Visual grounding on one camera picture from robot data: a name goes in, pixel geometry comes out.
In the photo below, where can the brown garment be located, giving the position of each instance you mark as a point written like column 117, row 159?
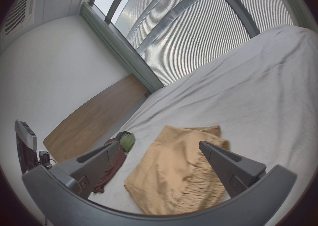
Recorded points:
column 111, row 172

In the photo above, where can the white ceiling air vent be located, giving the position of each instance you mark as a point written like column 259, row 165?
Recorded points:
column 19, row 13

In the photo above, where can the green garment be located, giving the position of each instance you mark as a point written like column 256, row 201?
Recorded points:
column 128, row 141

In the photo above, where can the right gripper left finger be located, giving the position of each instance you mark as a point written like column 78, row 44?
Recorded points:
column 99, row 156

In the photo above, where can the tan shorts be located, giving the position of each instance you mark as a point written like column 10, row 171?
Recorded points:
column 169, row 165

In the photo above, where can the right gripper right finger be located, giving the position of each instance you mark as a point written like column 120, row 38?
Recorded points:
column 218, row 156

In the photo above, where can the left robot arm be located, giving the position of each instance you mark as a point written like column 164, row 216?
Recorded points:
column 26, row 133

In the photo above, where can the grey-green curtain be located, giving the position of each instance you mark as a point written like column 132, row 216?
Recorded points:
column 119, row 43
column 295, row 3

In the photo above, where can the bed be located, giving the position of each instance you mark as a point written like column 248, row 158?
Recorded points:
column 248, row 95

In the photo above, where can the black garment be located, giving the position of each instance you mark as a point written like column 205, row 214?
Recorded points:
column 121, row 134

